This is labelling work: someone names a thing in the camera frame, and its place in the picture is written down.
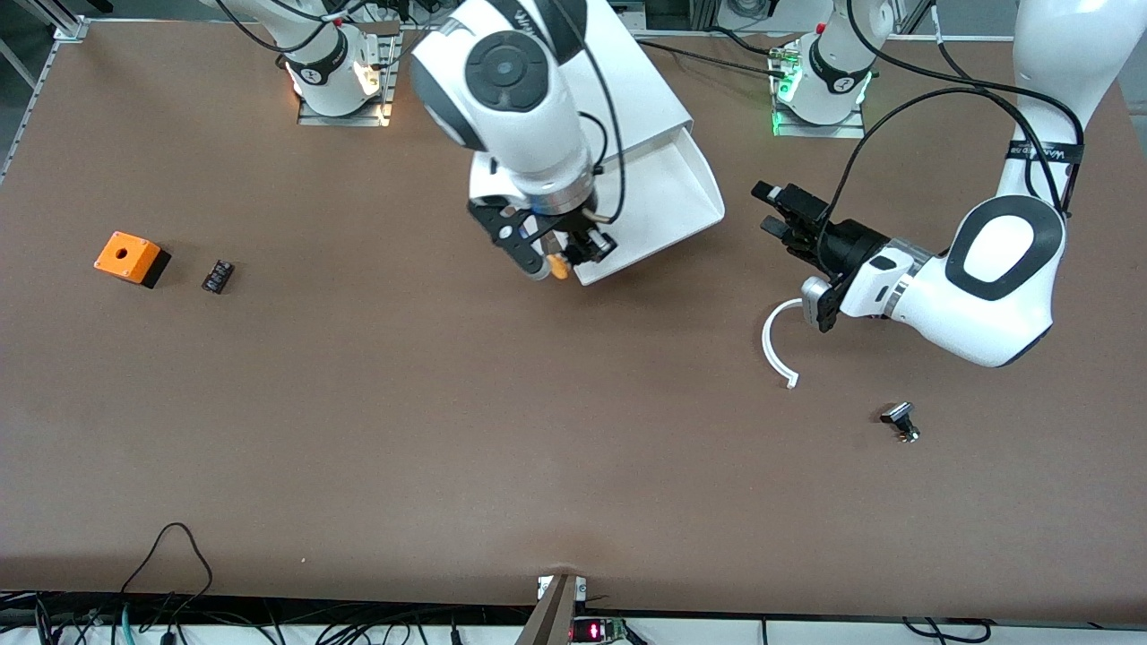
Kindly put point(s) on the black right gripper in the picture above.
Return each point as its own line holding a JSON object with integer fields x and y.
{"x": 578, "y": 234}

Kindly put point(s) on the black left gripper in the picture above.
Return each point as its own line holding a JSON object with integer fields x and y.
{"x": 846, "y": 245}

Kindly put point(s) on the orange capped push button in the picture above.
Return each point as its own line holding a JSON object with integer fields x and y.
{"x": 559, "y": 267}

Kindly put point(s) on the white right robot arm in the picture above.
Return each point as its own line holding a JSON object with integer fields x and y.
{"x": 511, "y": 98}

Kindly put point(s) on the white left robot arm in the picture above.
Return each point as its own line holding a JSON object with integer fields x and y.
{"x": 986, "y": 305}

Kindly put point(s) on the orange black button box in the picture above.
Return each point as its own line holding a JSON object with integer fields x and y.
{"x": 125, "y": 253}

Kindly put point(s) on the white curved plastic arc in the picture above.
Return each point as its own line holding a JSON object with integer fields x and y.
{"x": 766, "y": 345}

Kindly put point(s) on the small black terminal block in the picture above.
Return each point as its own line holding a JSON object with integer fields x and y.
{"x": 218, "y": 276}

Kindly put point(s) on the red lit electronic device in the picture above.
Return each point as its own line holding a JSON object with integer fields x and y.
{"x": 593, "y": 632}

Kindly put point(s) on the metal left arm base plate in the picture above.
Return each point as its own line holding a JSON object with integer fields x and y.
{"x": 833, "y": 131}

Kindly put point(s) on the black headed switch part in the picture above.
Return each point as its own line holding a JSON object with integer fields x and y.
{"x": 899, "y": 415}

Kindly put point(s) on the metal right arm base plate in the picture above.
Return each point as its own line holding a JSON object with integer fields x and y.
{"x": 345, "y": 119}

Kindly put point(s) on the small white metal bracket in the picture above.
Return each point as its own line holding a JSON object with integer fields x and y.
{"x": 543, "y": 587}

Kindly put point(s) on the wooden post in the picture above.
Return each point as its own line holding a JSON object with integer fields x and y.
{"x": 551, "y": 618}

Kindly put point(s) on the aluminium frame profile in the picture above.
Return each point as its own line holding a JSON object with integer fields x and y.
{"x": 67, "y": 27}

